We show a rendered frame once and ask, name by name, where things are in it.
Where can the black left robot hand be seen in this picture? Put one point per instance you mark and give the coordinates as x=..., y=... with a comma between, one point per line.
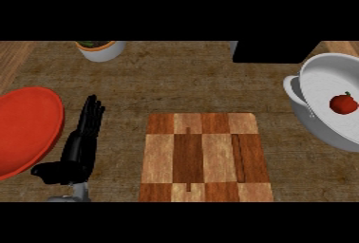
x=82, y=139

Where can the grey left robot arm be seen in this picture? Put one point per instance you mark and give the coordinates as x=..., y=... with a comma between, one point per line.
x=78, y=191

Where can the checkered wooden cutting board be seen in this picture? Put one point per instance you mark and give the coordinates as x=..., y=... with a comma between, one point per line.
x=205, y=158

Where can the white plant pot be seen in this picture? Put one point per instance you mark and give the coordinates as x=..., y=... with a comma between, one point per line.
x=100, y=49

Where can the red round plate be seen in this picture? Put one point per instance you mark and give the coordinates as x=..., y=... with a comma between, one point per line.
x=25, y=129

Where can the black appliance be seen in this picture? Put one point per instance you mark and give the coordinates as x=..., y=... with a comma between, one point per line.
x=274, y=51

